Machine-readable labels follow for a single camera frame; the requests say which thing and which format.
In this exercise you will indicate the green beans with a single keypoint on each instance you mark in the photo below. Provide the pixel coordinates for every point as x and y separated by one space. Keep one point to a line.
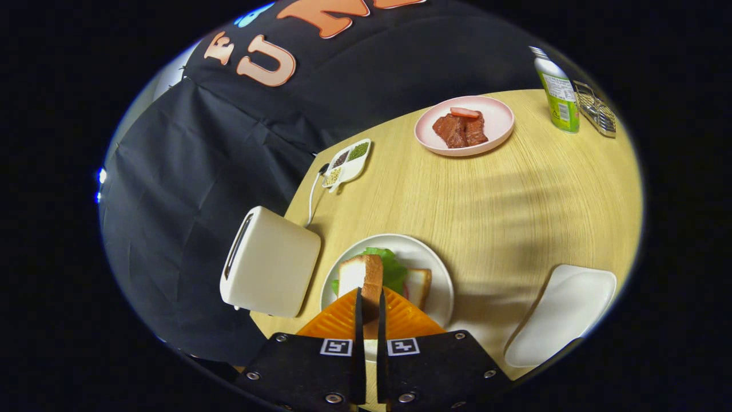
358 151

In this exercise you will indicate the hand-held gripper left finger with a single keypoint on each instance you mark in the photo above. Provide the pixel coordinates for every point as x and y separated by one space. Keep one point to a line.
309 366

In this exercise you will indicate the white divided dish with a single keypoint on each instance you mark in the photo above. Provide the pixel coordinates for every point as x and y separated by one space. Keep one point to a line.
353 169

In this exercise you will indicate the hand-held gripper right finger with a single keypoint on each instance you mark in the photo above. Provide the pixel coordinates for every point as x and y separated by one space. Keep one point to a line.
434 366

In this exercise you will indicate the green label metal bottle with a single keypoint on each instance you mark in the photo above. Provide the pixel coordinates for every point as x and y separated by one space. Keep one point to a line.
559 97

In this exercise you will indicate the bread slice with crust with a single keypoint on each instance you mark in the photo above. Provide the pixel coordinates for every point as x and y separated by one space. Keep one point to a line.
418 286

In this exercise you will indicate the white irregular plate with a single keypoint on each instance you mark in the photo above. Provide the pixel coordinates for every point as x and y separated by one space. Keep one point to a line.
566 315

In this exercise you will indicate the toasted bread slice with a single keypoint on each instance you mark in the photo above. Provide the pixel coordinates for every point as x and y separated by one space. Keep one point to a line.
360 274

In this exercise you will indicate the pink plate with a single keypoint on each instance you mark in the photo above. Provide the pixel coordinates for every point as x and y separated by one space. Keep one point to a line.
497 123

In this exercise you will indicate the green lettuce leaf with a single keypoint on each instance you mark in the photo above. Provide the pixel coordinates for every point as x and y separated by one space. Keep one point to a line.
394 272

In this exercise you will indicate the dark red beans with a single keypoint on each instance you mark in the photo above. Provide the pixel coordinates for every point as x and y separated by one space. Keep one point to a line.
341 159

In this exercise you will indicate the yellow soybeans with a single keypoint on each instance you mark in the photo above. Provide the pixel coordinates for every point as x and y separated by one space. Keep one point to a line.
333 176

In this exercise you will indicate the white toaster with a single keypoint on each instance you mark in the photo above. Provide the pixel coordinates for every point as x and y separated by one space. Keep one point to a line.
274 263

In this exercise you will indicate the white round plate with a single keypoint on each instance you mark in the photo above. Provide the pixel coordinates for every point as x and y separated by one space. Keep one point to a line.
423 252

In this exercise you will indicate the red tomato slice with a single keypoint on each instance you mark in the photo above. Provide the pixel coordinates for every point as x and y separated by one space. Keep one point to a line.
464 112

